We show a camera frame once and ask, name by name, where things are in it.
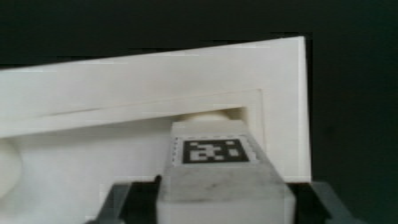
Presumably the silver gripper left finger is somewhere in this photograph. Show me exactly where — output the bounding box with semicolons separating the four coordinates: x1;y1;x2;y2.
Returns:
86;176;162;224

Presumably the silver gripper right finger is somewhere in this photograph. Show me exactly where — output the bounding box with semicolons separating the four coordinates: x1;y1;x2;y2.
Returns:
289;182;369;224

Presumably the white table leg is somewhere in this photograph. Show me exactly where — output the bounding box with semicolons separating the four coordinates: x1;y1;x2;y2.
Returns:
157;111;297;224

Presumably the white square table top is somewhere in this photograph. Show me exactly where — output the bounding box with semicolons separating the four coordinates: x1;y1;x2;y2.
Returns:
0;90;264;224

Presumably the white L-shaped obstacle frame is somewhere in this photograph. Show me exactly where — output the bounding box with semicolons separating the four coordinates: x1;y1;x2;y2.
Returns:
0;37;312;182

